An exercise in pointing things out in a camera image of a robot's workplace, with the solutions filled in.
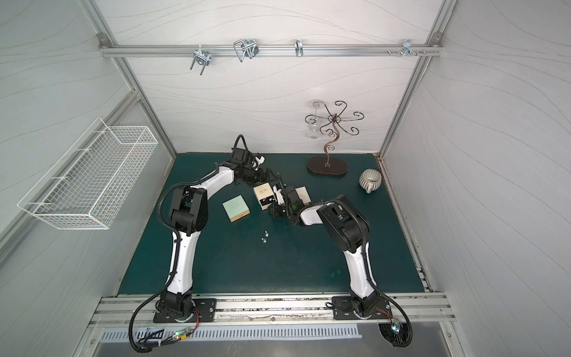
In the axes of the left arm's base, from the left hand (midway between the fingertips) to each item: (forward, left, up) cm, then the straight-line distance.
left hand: (272, 180), depth 101 cm
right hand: (-10, +1, -6) cm, 12 cm away
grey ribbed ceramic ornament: (+5, -48, -5) cm, 48 cm away
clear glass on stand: (+10, -18, +25) cm, 32 cm away
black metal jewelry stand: (+15, -28, -6) cm, 32 cm away
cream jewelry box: (-6, +3, -4) cm, 8 cm away
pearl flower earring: (-26, +2, -8) cm, 27 cm away
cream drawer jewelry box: (-5, -14, -4) cm, 16 cm away
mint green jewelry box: (-13, +15, -4) cm, 20 cm away
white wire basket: (-25, +55, +25) cm, 65 cm away
